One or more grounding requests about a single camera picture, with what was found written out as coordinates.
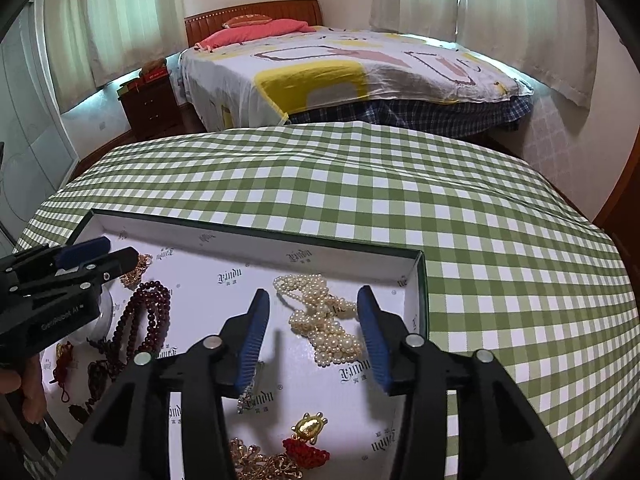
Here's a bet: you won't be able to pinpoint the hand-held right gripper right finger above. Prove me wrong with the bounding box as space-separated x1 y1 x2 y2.
356 285 573 480

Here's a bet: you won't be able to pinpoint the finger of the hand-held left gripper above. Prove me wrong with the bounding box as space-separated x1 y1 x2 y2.
55 237 112 269
69 247 139 287

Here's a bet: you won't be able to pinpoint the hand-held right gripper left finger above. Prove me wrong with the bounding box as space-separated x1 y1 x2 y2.
55 287 271 480

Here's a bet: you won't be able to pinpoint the gold link chain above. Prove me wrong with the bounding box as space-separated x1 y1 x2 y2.
120 254 154 290

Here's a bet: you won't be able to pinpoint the white pearl necklace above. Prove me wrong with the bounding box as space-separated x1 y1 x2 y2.
273 273 366 367

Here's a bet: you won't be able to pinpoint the black gourd pendant with beads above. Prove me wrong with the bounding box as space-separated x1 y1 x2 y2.
70 337 126 422

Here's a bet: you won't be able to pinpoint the white printed jewelry box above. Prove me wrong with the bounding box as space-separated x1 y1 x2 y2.
37 209 430 480

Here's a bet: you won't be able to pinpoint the gold flower chain with pearls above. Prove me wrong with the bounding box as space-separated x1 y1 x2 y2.
229 437 304 480

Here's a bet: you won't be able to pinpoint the person's left hand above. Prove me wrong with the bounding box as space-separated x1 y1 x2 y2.
0 357 49 425

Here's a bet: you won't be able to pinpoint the white round bangle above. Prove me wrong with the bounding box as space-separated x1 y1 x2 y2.
87 285 124 344

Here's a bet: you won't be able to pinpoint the red and yellow knot charm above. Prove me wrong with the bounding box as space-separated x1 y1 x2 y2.
52 342 76 402

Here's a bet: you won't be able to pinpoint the silver rhinestone brooch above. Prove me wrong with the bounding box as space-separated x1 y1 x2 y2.
236 375 259 414

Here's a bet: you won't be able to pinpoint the gold turtle charm red tassel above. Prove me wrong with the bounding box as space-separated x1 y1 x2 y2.
282 411 331 472

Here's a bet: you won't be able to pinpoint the grey sliding wardrobe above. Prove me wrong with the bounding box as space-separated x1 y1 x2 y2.
0 2 81 247

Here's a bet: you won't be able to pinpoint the green checked tablecloth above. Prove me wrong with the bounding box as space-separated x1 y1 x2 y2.
12 121 628 480

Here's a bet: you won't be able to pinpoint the dark wooden nightstand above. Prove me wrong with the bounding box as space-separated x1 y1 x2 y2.
117 77 186 142

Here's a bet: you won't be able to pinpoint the red items on nightstand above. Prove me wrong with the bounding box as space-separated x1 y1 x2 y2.
137 57 169 84

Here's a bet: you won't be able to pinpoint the blue plaid bed cover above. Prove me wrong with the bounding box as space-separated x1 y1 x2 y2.
287 94 535 139

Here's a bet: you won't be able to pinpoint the wooden headboard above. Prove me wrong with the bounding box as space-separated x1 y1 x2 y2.
184 0 321 49

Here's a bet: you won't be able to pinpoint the bed with patterned sheet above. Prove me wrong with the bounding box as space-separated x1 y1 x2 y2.
179 27 535 128

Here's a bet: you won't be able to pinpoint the pink pillow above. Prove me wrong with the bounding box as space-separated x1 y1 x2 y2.
195 18 311 52

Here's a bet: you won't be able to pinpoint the brown wooden door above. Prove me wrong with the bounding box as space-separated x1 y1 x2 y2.
592 135 640 273

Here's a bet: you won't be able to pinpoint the orange pillow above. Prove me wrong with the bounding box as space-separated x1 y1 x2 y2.
222 14 274 29

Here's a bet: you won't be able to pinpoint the wide pale green curtain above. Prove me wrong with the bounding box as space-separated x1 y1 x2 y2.
457 0 601 109

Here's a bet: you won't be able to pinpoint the dark red bead bracelet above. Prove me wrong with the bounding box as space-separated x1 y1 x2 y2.
107 280 174 376

